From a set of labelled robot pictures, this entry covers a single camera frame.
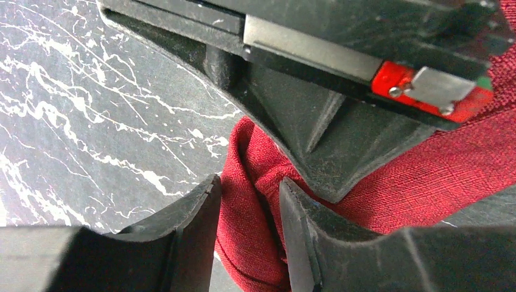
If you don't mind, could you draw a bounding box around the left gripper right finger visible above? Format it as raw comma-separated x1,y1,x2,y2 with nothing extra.
279,178,515,291

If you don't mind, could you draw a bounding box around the red cloth napkin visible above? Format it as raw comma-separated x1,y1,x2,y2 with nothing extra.
214,0,516,292

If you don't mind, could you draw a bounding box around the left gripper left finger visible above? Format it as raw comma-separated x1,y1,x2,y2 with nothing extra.
1,175,221,291

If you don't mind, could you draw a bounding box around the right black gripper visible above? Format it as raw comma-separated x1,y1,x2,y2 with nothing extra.
98,1,515,203

